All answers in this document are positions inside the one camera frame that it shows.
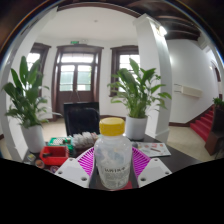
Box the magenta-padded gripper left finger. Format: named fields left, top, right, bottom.
left=54, top=147, right=98, bottom=190

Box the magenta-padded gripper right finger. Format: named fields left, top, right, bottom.
left=131, top=146, right=173, bottom=190

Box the clear bottle with yellow cap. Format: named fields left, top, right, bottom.
left=93, top=116, right=134, bottom=191

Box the small round printed sticker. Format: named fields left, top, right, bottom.
left=26, top=153, right=37, bottom=163
left=34, top=159, right=46, bottom=170
left=49, top=165, right=61, bottom=174

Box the printed magazine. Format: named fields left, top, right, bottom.
left=134, top=141, right=172, bottom=159

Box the red plastic box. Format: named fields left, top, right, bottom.
left=39, top=145, right=70, bottom=167

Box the green plastic box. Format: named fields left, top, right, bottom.
left=46, top=136, right=75, bottom=150

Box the flat round red coaster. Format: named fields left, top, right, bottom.
left=119, top=181, right=135, bottom=191

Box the black chair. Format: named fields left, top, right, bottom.
left=62, top=101, right=101, bottom=138

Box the potted plant in white pot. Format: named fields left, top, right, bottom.
left=1, top=55, right=63, bottom=154
left=106, top=57, right=173, bottom=141

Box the white wall heater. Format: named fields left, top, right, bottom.
left=182, top=83, right=204, bottom=99

